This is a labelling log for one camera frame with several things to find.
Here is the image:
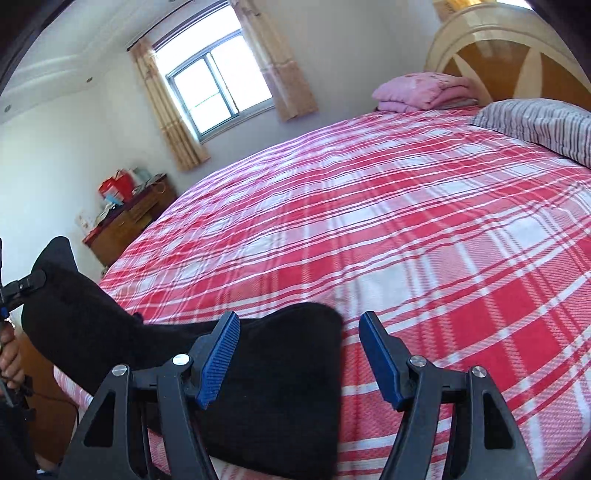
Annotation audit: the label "person's left hand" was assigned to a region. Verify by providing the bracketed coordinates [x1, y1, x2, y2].
[0, 321, 25, 389]

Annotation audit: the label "left beige curtain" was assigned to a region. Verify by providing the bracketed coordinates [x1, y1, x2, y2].
[129, 38, 211, 172]

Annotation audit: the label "brown wooden desk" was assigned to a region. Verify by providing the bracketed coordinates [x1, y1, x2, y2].
[83, 174, 177, 267]

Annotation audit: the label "striped grey pillow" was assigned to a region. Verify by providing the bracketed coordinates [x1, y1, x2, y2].
[470, 98, 591, 168]

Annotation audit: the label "black pants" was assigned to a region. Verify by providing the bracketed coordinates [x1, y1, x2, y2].
[18, 237, 342, 479]

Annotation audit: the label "window with grey frame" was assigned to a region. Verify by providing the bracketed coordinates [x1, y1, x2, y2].
[155, 6, 273, 140]

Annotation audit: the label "folded pink blanket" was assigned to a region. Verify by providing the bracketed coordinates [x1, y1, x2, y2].
[372, 72, 478, 113]

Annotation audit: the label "beige curtain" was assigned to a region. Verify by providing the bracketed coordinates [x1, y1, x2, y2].
[129, 38, 211, 172]
[229, 1, 318, 122]

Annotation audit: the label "cream and brown headboard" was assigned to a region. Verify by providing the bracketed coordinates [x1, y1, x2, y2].
[425, 3, 590, 110]

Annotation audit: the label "red plaid bed sheet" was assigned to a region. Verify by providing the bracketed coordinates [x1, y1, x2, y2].
[101, 108, 590, 479]

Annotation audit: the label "red gift bag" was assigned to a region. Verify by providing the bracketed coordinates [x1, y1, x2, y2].
[98, 169, 135, 202]

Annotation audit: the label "right beige curtain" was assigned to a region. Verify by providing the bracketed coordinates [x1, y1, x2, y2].
[229, 1, 318, 122]

